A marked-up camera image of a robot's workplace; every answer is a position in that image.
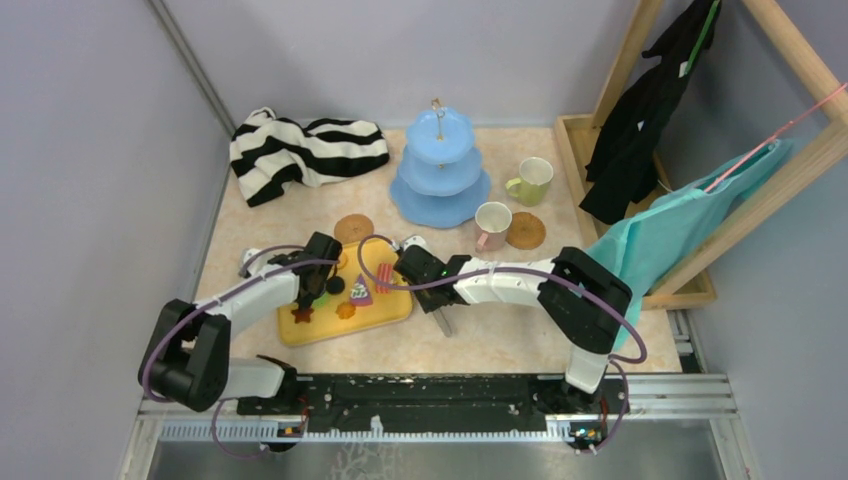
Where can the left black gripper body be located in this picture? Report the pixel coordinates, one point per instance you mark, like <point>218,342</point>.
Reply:
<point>321,288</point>

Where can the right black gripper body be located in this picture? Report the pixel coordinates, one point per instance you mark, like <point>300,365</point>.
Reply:
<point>427,303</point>

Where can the red striped cake slice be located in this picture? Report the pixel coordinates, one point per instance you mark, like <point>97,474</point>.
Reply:
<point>385,278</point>

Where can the yellow plastic tray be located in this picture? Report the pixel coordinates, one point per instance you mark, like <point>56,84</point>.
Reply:
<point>325,324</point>

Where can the blue three-tier cake stand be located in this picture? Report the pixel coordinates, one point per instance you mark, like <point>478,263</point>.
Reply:
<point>440,181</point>

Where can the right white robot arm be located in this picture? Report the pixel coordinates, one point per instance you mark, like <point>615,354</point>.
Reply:
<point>583,299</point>

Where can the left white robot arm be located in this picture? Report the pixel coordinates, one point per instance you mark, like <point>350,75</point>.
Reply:
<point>188,360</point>

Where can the brown star cookie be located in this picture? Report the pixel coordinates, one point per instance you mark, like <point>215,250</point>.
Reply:
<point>302,315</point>

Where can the green macaron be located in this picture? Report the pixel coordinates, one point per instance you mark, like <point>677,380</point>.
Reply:
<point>321,301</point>

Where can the black macaron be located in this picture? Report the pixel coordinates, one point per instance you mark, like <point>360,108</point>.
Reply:
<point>335,285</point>

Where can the orange round cookie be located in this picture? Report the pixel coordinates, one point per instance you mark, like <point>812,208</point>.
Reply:
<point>342,260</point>

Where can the orange flower cookie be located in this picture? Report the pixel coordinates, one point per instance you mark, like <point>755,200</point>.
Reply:
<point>345,310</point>

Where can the purple triangular cake slice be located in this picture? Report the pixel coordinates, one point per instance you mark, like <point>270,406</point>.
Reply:
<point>360,294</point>

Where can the left woven round coaster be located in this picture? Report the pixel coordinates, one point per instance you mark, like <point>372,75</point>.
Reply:
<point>353,228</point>

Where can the woven round coaster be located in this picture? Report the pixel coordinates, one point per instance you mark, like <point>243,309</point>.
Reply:
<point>526,232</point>
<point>353,228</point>

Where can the pink mug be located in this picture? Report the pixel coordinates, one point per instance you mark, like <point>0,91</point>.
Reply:
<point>492,222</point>

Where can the right woven round coaster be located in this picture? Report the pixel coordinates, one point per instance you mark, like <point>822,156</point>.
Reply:
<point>526,232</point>

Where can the black white striped cloth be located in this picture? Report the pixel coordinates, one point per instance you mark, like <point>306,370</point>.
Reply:
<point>268,153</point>

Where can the green mug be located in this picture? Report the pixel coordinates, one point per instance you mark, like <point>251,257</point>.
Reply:
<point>531,185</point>

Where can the black hanging garment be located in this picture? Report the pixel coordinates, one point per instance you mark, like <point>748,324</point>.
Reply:
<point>621,168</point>

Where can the teal hanging shirt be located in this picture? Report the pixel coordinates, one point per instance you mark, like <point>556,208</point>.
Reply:
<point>641,249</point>

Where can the wooden clothes rack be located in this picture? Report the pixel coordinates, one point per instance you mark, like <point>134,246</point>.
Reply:
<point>688,285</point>

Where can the pink clothes hanger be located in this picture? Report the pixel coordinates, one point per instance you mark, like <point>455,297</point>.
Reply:
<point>768,139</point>

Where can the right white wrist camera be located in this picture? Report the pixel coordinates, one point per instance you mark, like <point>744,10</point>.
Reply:
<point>411,241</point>

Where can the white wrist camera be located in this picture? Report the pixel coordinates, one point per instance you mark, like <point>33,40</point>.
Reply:
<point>411,241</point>
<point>248,257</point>

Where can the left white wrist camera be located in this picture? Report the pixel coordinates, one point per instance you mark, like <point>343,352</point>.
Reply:
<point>248,257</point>

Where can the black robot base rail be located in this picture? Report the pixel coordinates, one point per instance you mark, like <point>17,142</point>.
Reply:
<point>444,408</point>

